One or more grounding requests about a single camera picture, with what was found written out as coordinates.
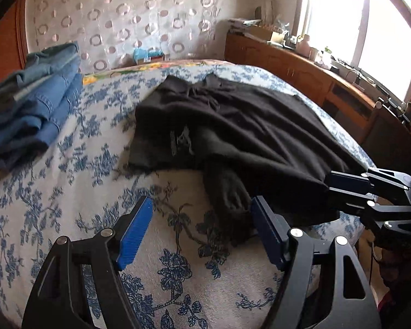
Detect black pants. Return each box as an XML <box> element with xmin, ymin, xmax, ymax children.
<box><xmin>129</xmin><ymin>74</ymin><xmax>364</xmax><ymax>245</ymax></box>

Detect blue floral white bedspread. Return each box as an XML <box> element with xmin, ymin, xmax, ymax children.
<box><xmin>0</xmin><ymin>64</ymin><xmax>378</xmax><ymax>329</ymax></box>

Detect cardboard box with blue items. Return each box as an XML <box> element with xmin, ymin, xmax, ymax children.
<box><xmin>133</xmin><ymin>48</ymin><xmax>165</xmax><ymax>65</ymax></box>

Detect folded blue jeans stack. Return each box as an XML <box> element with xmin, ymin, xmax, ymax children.
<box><xmin>0</xmin><ymin>42</ymin><xmax>83</xmax><ymax>171</ymax></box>

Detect pink circle pattern curtain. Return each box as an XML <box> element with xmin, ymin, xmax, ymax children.
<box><xmin>25</xmin><ymin>0</ymin><xmax>226</xmax><ymax>73</ymax></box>

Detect colourful floral pink blanket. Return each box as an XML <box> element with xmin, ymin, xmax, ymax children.
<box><xmin>83</xmin><ymin>59</ymin><xmax>232</xmax><ymax>86</ymax></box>

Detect stack of papers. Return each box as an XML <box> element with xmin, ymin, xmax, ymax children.
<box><xmin>227</xmin><ymin>18</ymin><xmax>261</xmax><ymax>34</ymax></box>

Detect cardboard box on cabinet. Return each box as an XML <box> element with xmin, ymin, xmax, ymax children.
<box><xmin>247</xmin><ymin>25</ymin><xmax>286</xmax><ymax>44</ymax></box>

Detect wooden side cabinet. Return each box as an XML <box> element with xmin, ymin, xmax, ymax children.
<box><xmin>224</xmin><ymin>32</ymin><xmax>411</xmax><ymax>145</ymax></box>

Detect pink bottle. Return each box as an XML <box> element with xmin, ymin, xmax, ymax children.
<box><xmin>295</xmin><ymin>34</ymin><xmax>311</xmax><ymax>58</ymax></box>

